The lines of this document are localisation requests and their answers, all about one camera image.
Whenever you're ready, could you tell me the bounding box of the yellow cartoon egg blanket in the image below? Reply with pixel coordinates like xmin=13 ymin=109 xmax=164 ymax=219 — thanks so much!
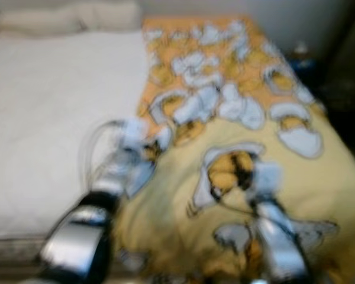
xmin=112 ymin=15 xmax=355 ymax=284

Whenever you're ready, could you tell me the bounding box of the blue bottle with brown cap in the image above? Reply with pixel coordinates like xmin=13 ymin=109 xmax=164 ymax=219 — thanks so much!
xmin=289 ymin=41 xmax=317 ymax=80

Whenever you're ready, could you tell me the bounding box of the dark cabinet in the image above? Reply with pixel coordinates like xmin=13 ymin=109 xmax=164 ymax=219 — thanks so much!
xmin=322 ymin=0 xmax=355 ymax=169

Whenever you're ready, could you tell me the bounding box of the white quilted mattress pad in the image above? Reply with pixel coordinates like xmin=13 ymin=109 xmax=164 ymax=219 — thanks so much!
xmin=0 ymin=30 xmax=157 ymax=240

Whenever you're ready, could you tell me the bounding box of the beige bolster pillow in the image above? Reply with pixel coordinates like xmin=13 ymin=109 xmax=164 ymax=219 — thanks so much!
xmin=0 ymin=0 xmax=144 ymax=35

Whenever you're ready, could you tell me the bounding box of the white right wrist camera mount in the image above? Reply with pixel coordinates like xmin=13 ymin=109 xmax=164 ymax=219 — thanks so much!
xmin=248 ymin=161 xmax=283 ymax=202

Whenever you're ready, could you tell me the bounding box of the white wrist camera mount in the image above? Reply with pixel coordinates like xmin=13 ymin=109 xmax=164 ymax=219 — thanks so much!
xmin=117 ymin=117 xmax=150 ymax=151
xmin=248 ymin=161 xmax=283 ymax=202

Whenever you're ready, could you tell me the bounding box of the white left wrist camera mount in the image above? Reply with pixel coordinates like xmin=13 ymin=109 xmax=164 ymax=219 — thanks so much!
xmin=117 ymin=117 xmax=150 ymax=151

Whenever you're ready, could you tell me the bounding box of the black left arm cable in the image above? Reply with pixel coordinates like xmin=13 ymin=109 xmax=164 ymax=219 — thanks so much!
xmin=77 ymin=118 xmax=126 ymax=190

